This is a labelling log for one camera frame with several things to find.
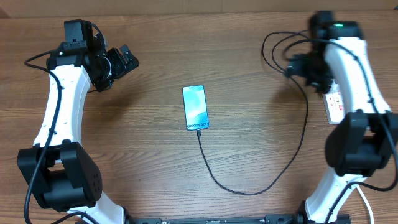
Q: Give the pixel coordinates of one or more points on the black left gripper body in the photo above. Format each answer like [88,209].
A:
[113,66]

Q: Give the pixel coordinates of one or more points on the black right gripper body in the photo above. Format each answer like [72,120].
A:
[312,68]

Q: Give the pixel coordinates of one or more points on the smartphone with blue screen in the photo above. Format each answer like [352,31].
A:
[196,113]

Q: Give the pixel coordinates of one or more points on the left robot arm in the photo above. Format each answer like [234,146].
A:
[59,173]

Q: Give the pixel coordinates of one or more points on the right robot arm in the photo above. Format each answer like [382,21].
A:
[366,138]

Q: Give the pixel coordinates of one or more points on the white power strip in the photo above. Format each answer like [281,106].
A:
[334,105]

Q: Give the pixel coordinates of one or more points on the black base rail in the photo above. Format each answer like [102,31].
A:
[268,219]

